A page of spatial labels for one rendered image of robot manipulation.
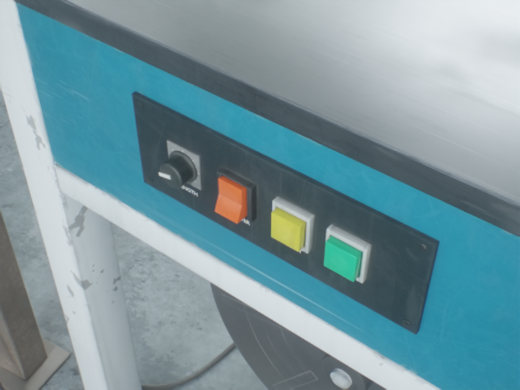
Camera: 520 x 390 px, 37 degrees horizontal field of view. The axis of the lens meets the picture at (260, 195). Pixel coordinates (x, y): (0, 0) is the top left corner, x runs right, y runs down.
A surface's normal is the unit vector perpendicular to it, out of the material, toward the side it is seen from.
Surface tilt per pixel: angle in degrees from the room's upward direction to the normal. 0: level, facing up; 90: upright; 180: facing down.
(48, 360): 0
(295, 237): 90
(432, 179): 90
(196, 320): 0
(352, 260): 90
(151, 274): 0
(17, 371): 90
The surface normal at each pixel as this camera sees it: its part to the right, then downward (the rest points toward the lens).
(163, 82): -0.61, 0.55
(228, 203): -0.56, 0.22
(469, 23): 0.00, -0.73
